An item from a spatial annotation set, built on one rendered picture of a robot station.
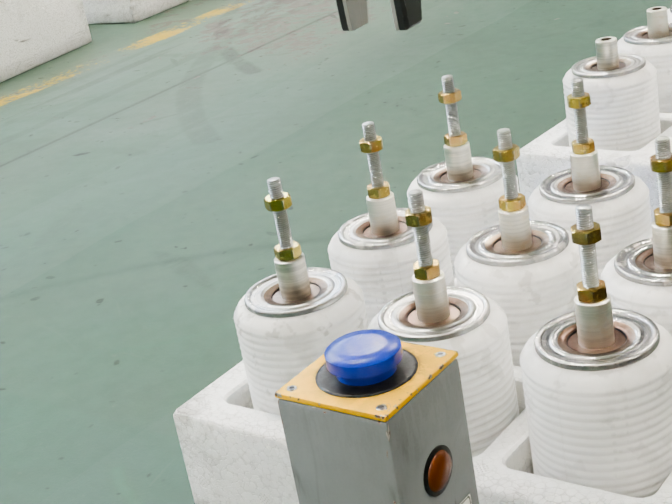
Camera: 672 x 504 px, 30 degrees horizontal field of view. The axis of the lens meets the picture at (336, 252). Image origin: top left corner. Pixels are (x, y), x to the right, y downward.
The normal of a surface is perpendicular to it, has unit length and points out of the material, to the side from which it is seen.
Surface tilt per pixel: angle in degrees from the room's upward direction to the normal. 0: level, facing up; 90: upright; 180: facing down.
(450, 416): 90
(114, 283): 0
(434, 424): 90
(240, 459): 90
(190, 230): 0
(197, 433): 90
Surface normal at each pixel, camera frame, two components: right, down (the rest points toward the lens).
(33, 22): 0.86, 0.06
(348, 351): -0.17, -0.91
